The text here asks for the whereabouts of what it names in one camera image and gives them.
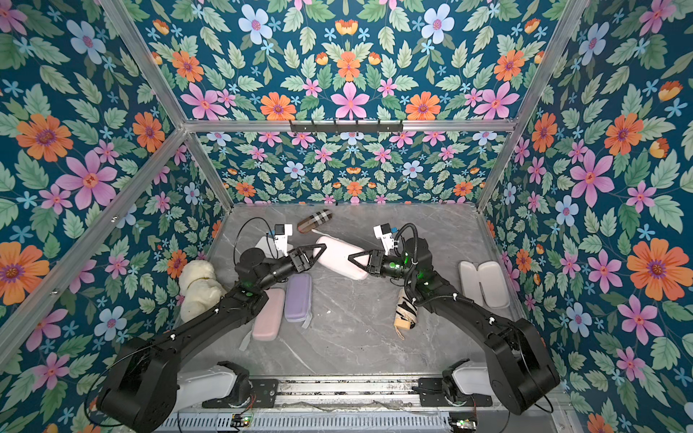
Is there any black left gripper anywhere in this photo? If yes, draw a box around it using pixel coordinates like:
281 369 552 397
253 245 322 294

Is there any pink-edged grey case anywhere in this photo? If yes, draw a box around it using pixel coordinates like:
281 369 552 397
316 236 368 281

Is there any beige black striped umbrella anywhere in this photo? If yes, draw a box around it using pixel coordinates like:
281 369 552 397
393 289 418 340

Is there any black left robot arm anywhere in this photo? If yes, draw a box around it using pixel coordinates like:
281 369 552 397
97 243 328 432

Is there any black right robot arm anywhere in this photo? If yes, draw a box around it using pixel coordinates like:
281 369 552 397
348 237 561 415

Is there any closed white umbrella case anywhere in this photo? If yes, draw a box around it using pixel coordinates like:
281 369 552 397
256 237 294 258

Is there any cream plush teddy bear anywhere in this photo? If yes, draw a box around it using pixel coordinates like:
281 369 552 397
179 260 227 323

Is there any white ventilation grille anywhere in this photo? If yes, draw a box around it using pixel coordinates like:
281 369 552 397
157 412 451 432

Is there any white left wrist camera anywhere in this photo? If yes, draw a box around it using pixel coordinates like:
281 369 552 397
273 224 293 257

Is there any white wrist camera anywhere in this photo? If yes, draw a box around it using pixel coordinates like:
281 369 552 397
374 224 395 255
273 224 293 257

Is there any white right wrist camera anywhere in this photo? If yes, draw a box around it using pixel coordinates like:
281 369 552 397
374 224 395 255

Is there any metal hook rail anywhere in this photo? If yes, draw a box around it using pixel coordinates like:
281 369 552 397
289 120 404 135

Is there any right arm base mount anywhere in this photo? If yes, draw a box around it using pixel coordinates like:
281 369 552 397
411 358 494 408

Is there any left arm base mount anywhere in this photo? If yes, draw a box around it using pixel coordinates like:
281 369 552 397
173 362 279 412

